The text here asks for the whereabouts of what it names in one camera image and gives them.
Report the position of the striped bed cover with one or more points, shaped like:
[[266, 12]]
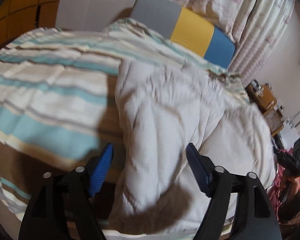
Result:
[[58, 108]]

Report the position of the wooden cane chair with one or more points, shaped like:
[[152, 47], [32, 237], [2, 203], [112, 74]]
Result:
[[274, 121]]

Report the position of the white quilted puffer jacket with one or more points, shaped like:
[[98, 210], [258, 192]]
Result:
[[161, 110]]

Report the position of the person's right hand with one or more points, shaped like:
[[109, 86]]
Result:
[[289, 209]]

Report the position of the pink blanket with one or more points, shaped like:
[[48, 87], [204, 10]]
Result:
[[277, 188]]

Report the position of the grey yellow blue headboard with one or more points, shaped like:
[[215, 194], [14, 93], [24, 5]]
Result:
[[186, 28]]

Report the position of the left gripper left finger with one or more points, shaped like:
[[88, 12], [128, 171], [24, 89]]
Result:
[[46, 213]]

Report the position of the wooden wardrobe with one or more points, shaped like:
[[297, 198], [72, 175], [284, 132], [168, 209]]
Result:
[[20, 16]]

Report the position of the ship print curtain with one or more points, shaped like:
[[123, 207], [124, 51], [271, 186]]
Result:
[[255, 26]]

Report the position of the wooden side table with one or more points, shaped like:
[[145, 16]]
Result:
[[262, 95]]

